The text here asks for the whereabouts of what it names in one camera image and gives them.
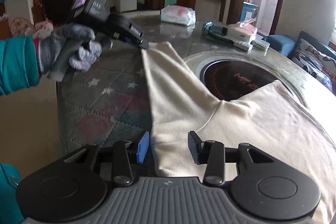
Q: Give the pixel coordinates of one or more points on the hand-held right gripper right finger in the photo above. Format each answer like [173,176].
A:
[195,146]

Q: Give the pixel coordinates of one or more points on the person's left forearm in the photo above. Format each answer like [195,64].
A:
[15,64]

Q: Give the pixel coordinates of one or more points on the blue plastic cabinet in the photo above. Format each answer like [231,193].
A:
[248,12]

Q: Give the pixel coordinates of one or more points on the white tissue pack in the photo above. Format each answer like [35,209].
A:
[177,15]

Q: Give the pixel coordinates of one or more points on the round black induction cooktop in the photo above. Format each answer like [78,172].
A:
[231,77]

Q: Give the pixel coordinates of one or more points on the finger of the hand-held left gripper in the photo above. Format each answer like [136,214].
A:
[143,43]

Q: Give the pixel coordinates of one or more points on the pink floral cloth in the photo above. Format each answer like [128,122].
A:
[43,28]

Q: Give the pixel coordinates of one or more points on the blue hair brush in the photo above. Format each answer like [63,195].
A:
[214,28]

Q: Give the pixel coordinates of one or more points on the blue sofa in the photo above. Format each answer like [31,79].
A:
[275,43]

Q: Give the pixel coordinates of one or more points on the person's teal jacket body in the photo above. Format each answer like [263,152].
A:
[9,192]

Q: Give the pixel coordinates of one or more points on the cream sweater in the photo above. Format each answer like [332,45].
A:
[236,129]

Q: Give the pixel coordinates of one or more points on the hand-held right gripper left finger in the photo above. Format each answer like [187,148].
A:
[143,146]

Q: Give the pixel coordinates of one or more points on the person's left hand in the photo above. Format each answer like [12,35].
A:
[63,33]

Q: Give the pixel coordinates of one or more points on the white tissue box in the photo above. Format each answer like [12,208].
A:
[241,33]

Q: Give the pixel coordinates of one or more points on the green packet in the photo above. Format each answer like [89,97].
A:
[261,45]

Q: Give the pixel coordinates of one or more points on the flat butterfly print cushion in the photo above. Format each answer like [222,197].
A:
[312,56]

